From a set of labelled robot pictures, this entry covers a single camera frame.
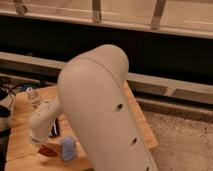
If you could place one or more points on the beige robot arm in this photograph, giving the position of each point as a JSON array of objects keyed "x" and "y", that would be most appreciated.
[{"x": 90, "y": 95}]

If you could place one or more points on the red pepper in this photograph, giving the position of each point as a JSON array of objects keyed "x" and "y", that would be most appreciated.
[{"x": 46, "y": 151}]

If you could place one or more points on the small black object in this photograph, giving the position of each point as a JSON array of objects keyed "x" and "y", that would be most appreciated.
[{"x": 55, "y": 129}]

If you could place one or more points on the wooden board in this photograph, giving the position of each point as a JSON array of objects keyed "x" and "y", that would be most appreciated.
[{"x": 19, "y": 154}]

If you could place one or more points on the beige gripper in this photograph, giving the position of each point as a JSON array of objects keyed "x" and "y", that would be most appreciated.
[{"x": 37, "y": 140}]

